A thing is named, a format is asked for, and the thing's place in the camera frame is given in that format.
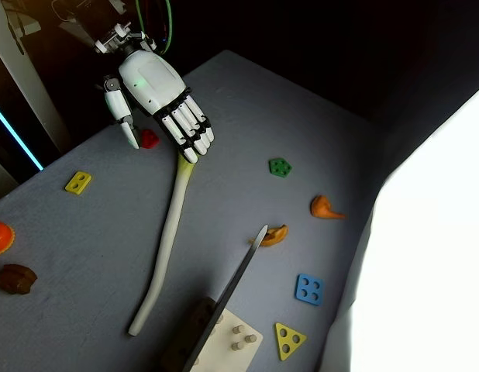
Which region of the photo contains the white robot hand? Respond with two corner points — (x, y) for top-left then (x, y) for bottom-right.
(102, 49), (216, 164)

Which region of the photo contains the long pale leek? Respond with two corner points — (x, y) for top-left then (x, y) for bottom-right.
(127, 150), (196, 337)

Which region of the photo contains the cleaver knife with yellow handle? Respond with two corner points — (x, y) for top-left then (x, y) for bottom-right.
(160, 224), (269, 372)

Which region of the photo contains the wooden peg board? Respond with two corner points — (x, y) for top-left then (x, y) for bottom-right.
(192, 308), (264, 372)

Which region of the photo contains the red toy block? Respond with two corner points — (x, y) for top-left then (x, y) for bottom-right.
(140, 129), (161, 150)

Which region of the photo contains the yellow rectangle two-hole block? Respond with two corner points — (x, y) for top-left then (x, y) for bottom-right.
(64, 170), (93, 196)

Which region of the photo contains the cyan light strip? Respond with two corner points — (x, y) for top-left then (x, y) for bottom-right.
(0, 100), (45, 171)

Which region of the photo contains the green pentagon five-hole block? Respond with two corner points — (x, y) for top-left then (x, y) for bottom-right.
(268, 157), (293, 179)

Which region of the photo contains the grey table cloth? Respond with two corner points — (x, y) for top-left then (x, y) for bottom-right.
(0, 49), (479, 372)

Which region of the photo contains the orange toy fried food piece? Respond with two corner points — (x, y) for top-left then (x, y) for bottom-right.
(249, 224), (290, 248)

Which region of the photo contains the orange toy chicken wing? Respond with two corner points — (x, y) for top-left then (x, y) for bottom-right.
(310, 195), (346, 221)

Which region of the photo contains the orange toy tart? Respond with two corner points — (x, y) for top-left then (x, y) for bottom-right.
(0, 219), (16, 257)

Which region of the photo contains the brown toy meat piece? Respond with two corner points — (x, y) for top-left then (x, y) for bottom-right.
(0, 263), (38, 295)

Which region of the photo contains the blue square four-hole block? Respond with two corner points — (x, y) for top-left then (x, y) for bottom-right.
(295, 273), (326, 307)

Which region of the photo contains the yellow triangle three-hole block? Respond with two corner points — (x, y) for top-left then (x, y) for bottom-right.
(274, 322), (308, 362)

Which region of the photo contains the green cable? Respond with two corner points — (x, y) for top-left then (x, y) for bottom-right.
(135, 0), (174, 55)

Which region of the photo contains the white post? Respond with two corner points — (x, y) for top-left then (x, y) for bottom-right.
(0, 0), (72, 154)

